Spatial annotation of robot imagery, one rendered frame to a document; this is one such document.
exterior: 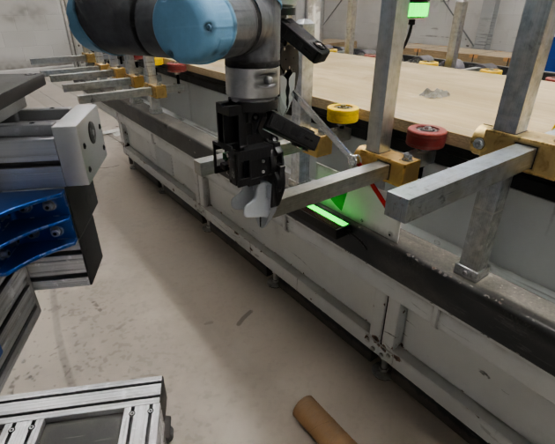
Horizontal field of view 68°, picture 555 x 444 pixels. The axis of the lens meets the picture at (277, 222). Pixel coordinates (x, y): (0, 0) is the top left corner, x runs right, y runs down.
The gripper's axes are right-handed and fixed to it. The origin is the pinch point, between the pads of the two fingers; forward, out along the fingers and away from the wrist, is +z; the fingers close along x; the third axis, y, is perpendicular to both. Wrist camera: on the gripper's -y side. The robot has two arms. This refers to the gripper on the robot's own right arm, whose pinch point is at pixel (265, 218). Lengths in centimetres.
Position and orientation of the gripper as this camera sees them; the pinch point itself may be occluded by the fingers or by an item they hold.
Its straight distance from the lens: 69.0
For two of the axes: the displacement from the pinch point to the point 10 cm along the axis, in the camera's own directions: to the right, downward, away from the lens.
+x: 6.0, 3.8, -7.1
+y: -8.0, 2.7, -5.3
